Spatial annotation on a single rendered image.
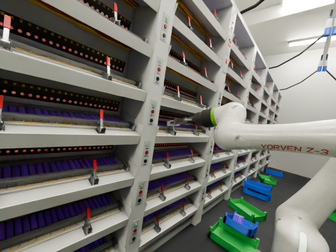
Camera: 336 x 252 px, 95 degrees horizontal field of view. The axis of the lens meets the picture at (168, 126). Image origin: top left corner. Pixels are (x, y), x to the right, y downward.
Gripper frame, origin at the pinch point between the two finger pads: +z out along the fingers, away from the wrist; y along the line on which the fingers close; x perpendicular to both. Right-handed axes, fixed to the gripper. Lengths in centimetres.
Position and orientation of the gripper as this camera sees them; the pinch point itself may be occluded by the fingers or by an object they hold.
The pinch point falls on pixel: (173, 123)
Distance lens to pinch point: 91.8
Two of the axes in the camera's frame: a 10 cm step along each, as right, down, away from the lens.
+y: 6.6, 0.6, 7.5
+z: -7.5, 1.0, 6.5
